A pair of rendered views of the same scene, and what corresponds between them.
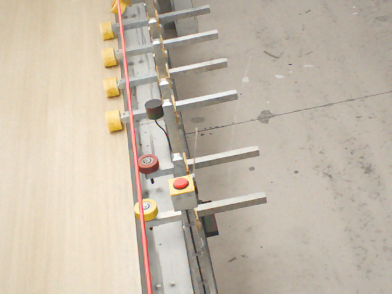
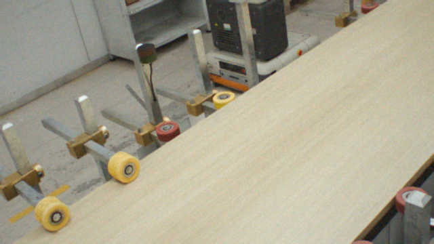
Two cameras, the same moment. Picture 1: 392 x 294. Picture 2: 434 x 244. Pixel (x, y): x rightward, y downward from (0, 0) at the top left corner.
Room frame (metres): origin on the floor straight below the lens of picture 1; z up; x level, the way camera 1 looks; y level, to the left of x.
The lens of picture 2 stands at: (3.02, 1.48, 1.79)
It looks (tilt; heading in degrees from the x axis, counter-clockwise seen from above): 30 degrees down; 230
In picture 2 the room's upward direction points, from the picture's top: 11 degrees counter-clockwise
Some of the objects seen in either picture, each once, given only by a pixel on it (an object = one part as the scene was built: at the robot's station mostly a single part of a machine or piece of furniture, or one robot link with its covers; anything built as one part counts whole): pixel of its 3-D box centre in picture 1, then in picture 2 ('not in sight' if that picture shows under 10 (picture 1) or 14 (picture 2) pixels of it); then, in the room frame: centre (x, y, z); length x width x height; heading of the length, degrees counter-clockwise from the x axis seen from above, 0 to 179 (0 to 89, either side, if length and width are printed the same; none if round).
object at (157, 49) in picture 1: (166, 89); (32, 188); (2.65, 0.06, 0.90); 0.04 x 0.04 x 0.48; 0
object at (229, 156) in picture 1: (202, 162); (137, 127); (2.19, -0.02, 0.84); 0.43 x 0.03 x 0.04; 90
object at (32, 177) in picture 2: (164, 77); (21, 180); (2.67, 0.06, 0.95); 0.14 x 0.06 x 0.05; 0
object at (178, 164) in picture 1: (188, 209); (205, 87); (1.90, 0.06, 0.89); 0.04 x 0.04 x 0.48; 0
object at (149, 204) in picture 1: (148, 217); (226, 109); (1.94, 0.20, 0.85); 0.08 x 0.08 x 0.11
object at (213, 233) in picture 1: (207, 215); not in sight; (2.08, 0.00, 0.68); 0.22 x 0.05 x 0.05; 0
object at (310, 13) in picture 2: not in sight; (336, 17); (0.94, 0.00, 0.81); 0.43 x 0.03 x 0.04; 90
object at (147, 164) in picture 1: (149, 171); (170, 140); (2.19, 0.18, 0.85); 0.08 x 0.08 x 0.11
